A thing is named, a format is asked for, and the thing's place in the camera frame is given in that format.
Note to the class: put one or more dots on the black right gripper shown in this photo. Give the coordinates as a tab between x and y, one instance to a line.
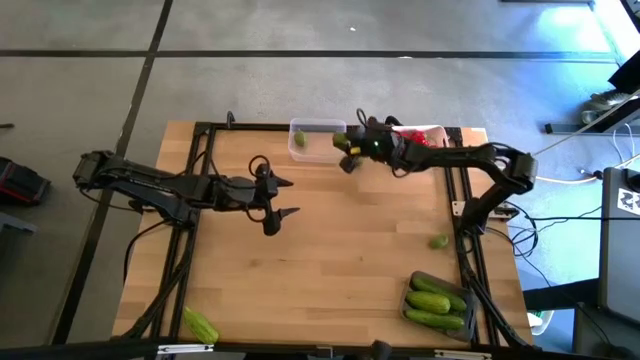
377	147

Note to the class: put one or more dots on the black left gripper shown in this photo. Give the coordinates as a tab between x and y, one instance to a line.
250	192

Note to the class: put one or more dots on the green lime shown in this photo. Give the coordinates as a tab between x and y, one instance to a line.
341	141
300	139
438	241

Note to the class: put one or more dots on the dark green cucumber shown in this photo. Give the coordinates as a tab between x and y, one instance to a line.
434	319
425	285

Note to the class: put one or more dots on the short bright green cucumber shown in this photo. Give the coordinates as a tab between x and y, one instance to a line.
427	302

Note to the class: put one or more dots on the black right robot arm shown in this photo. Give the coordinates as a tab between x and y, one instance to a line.
460	156

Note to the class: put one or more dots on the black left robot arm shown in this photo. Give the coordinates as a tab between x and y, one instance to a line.
150	180

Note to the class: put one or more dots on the clear plastic bin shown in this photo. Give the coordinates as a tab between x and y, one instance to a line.
315	155

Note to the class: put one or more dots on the black table clamp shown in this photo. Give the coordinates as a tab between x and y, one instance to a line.
229	120
391	120

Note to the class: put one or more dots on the white plastic basket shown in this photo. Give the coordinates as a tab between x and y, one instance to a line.
440	135

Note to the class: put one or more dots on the pale green cucumber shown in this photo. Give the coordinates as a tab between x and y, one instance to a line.
201	326

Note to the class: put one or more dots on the grey plastic tray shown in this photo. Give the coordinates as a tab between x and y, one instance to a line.
469	320

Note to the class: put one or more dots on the black desk foot bar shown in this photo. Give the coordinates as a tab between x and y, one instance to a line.
575	129

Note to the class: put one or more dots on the black desk beam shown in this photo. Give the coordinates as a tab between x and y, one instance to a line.
560	295

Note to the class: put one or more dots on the grey chair base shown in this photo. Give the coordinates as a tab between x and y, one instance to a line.
602	102

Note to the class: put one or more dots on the red and black toolbox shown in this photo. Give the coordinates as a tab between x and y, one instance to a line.
22	182

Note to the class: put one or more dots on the grey floor stand foot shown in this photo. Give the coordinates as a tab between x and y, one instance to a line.
12	222

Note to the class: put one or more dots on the dark grey computer tower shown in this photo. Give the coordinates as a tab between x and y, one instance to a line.
620	250

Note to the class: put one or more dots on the black aluminium frame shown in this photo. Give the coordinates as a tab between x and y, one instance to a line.
250	127

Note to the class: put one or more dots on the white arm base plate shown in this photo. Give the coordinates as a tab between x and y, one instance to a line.
457	206

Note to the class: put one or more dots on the small silver bracket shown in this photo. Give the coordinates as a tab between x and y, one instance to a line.
323	353

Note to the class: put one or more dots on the silver frame bracket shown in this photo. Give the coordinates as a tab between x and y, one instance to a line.
462	355
185	348

